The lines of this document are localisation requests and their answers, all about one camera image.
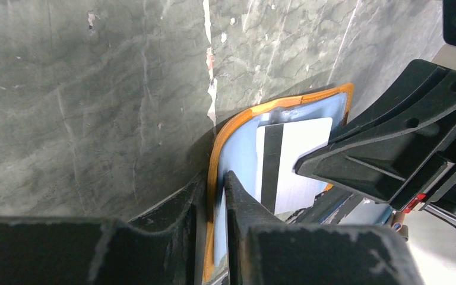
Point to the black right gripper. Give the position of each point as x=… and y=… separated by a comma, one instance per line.
x=402, y=149

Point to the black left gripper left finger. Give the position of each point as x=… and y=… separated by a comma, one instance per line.
x=164, y=245

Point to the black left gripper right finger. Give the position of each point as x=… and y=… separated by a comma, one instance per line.
x=262, y=249

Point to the orange blue card holder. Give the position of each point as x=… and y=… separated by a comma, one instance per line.
x=235, y=151

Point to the white card black stripe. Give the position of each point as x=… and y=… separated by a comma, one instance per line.
x=278, y=148

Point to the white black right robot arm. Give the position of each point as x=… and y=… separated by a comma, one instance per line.
x=401, y=151

